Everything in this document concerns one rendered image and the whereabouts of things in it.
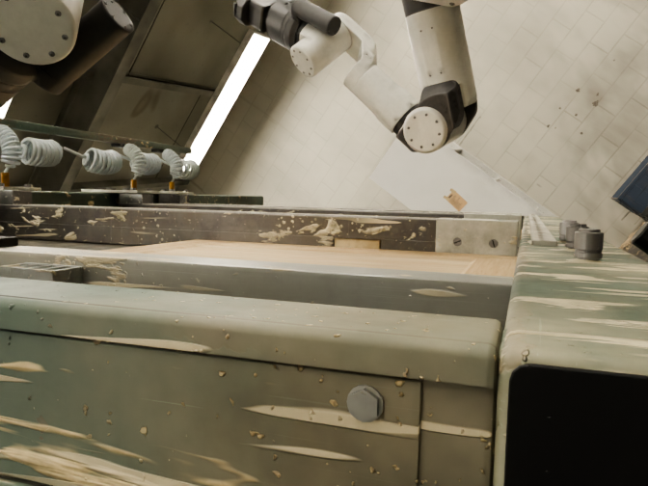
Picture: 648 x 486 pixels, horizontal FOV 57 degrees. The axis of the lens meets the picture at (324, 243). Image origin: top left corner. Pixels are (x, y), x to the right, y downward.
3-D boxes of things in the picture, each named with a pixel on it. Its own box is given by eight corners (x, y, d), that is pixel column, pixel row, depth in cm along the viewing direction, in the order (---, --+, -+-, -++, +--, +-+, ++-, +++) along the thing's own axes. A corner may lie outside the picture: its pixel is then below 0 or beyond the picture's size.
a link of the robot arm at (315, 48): (317, 33, 119) (358, 56, 113) (278, 63, 115) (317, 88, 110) (307, -18, 109) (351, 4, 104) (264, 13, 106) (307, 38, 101)
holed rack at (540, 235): (557, 246, 72) (557, 241, 72) (531, 245, 73) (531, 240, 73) (536, 215, 228) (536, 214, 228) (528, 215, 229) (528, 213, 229)
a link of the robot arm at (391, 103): (365, 92, 114) (438, 161, 111) (339, 99, 106) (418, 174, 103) (398, 46, 108) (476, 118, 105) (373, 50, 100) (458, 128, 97)
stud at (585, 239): (604, 262, 53) (606, 229, 53) (574, 261, 54) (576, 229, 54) (600, 260, 55) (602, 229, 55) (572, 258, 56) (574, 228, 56)
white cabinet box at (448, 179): (634, 281, 429) (409, 118, 473) (579, 338, 448) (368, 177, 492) (626, 265, 485) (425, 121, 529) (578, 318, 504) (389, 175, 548)
